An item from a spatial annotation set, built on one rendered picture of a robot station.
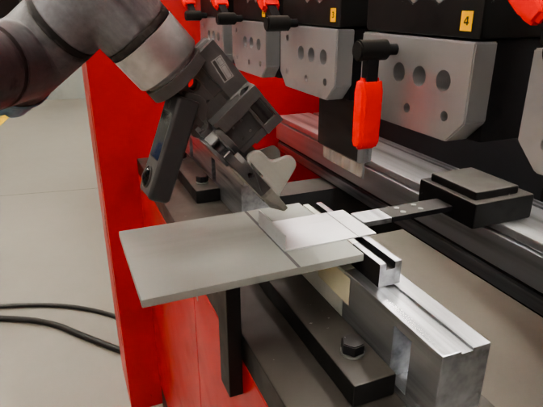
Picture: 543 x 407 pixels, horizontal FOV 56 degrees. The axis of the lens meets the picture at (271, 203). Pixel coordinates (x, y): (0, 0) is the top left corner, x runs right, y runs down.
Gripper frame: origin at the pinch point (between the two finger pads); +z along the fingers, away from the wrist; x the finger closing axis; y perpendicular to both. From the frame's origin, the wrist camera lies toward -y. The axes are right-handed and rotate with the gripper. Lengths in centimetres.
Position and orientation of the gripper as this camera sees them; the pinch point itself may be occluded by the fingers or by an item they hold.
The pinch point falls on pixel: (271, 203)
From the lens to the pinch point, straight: 62.6
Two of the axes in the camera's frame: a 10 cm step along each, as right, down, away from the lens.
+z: 5.9, 6.2, 5.1
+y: 7.1, -7.1, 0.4
